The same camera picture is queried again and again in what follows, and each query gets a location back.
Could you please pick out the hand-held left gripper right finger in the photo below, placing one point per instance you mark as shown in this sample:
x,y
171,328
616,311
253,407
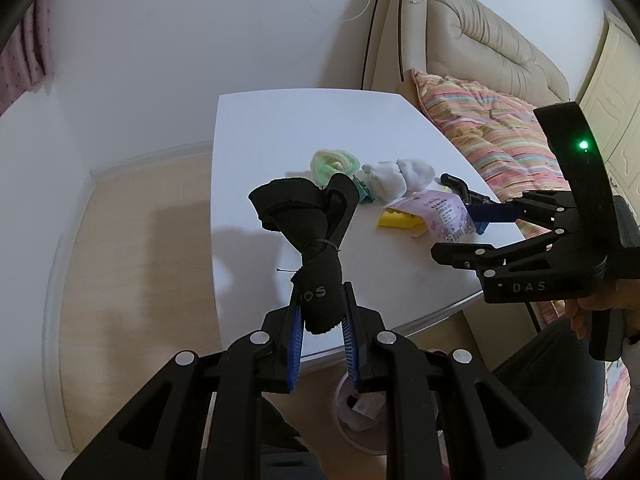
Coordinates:
x,y
352,350

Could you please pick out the pale pink waste bin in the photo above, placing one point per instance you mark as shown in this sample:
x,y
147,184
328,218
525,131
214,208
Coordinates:
x,y
362,435

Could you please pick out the pink dotted curtain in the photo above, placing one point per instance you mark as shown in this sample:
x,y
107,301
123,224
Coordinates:
x,y
25,60

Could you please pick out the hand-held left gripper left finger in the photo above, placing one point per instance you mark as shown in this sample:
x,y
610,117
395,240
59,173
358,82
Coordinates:
x,y
296,350

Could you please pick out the white knotted sock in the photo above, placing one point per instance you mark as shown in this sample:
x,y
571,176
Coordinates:
x,y
410,172

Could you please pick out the person's right hand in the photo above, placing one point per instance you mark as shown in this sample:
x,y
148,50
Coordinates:
x,y
579,322

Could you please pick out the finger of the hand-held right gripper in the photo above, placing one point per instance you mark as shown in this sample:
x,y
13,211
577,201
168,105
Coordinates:
x,y
465,255
495,212

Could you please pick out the cream wardrobe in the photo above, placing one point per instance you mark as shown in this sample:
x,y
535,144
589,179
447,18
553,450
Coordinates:
x,y
615,90

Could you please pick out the striped pastel quilt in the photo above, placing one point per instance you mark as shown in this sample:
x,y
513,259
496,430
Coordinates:
x,y
500,135

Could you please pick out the teal binder clip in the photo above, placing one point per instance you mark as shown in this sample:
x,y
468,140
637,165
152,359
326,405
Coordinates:
x,y
364,192

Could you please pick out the yellow sponge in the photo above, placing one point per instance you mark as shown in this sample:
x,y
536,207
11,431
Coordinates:
x,y
395,220

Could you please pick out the person's dark trousers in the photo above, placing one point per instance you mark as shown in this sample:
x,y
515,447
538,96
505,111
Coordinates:
x,y
550,390

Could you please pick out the beige padded headboard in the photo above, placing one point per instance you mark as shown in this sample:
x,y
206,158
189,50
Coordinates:
x,y
475,25

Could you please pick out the pink printed packet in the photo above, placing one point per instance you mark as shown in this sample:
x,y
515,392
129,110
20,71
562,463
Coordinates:
x,y
440,215

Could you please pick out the pastel green yellow sock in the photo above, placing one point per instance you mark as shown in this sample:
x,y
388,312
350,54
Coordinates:
x,y
332,162

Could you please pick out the black knotted sock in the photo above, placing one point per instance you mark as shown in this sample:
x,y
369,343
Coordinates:
x,y
310,230

